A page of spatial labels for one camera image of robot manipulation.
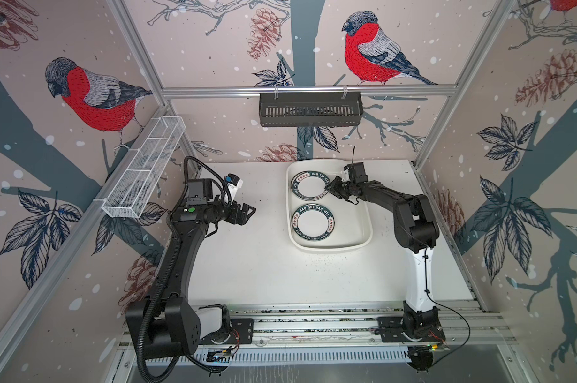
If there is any green ring plate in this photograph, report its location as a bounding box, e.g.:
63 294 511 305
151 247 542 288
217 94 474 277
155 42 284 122
289 171 331 201
290 204 336 242

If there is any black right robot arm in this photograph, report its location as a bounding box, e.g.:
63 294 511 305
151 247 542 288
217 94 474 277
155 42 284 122
325 176 440 340

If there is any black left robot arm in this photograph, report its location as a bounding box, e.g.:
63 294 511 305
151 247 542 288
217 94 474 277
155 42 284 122
125 201 256 361

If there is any white plastic bin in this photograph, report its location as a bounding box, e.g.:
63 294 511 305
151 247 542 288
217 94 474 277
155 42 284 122
285 159 373 254

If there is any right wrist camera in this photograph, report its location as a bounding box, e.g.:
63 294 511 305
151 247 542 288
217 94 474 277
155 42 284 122
343 162 368 184

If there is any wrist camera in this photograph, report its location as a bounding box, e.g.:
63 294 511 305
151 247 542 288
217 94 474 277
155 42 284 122
343 162 368 184
225 173 243 199

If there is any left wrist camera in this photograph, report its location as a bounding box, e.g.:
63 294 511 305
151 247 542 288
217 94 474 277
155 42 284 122
225 173 243 199

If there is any black corrugated cable left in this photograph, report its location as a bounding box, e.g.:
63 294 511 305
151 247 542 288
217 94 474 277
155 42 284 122
134 155 237 383

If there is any black hanging wire basket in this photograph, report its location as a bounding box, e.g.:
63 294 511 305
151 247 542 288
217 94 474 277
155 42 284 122
259 92 363 128

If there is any white mesh wall shelf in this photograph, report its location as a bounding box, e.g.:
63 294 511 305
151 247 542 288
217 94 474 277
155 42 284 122
102 116 186 219

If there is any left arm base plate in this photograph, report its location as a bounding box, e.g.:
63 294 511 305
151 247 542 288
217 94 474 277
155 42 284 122
200 319 254 346

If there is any aluminium frame top bar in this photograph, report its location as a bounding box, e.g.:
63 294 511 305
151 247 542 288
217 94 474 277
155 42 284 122
162 85 458 100

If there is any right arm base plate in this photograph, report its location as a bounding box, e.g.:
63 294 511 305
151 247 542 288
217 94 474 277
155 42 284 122
376 316 446 343

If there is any black cable right base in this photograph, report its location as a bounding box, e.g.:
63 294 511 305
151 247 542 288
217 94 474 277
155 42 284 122
421 248 472 367

